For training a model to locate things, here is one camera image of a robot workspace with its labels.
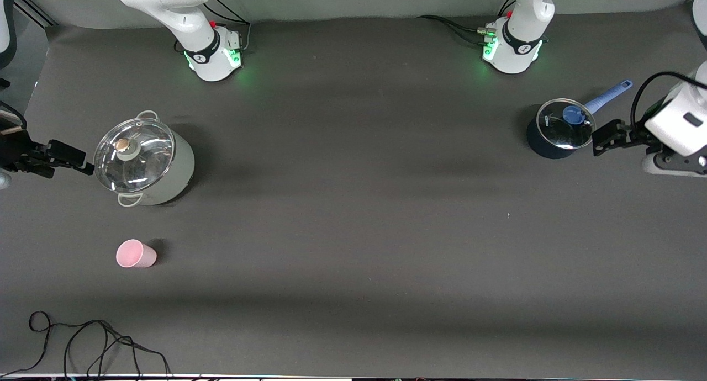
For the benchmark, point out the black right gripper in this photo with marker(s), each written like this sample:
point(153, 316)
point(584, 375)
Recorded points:
point(16, 149)

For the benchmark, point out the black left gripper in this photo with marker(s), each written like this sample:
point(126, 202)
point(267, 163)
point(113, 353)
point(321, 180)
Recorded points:
point(631, 136)

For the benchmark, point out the pink plastic cup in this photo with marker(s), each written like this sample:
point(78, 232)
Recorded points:
point(135, 254)

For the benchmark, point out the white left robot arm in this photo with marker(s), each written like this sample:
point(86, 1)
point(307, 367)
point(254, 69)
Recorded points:
point(522, 22)

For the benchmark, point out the glass lid with blue knob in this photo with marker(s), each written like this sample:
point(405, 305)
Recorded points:
point(558, 130)

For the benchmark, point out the dark blue saucepan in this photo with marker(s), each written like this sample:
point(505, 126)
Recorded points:
point(544, 149)

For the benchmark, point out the glass lid with wooden knob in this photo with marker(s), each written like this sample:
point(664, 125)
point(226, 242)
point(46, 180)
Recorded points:
point(143, 160)

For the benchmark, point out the pale green cooking pot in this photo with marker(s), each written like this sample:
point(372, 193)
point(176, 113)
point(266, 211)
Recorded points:
point(179, 171)

